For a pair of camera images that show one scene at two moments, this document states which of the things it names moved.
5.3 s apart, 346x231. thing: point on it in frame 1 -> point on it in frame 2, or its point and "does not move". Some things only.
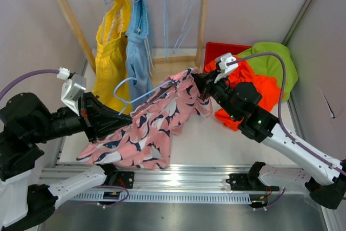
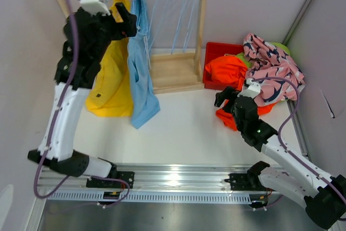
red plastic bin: x=213 y=50 does not move
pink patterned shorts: x=146 y=142 -> x=271 y=67
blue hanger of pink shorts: x=138 y=98 -> x=173 y=12
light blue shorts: x=138 y=54 does not move
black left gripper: x=99 y=119 -> x=126 y=28
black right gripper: x=205 y=83 -> x=227 y=93
